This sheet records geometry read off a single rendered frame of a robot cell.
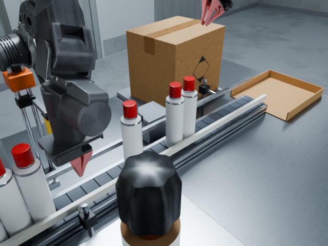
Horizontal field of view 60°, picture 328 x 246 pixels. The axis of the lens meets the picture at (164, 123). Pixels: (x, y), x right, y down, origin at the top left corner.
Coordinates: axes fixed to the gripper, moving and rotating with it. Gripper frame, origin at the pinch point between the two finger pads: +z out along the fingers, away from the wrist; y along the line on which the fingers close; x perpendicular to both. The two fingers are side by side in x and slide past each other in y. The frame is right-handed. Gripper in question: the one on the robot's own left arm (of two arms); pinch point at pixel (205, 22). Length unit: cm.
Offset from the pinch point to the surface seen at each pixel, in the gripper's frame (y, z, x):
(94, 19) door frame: -253, -32, 150
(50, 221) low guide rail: 10, 63, -36
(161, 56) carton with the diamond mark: -9.5, 15.4, -1.1
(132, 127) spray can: 10.7, 38.3, -24.8
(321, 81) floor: -6, -74, 276
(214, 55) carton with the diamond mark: -3.0, 3.8, 19.9
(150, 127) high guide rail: 6.7, 37.4, -12.1
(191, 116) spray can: 13.3, 29.6, -5.1
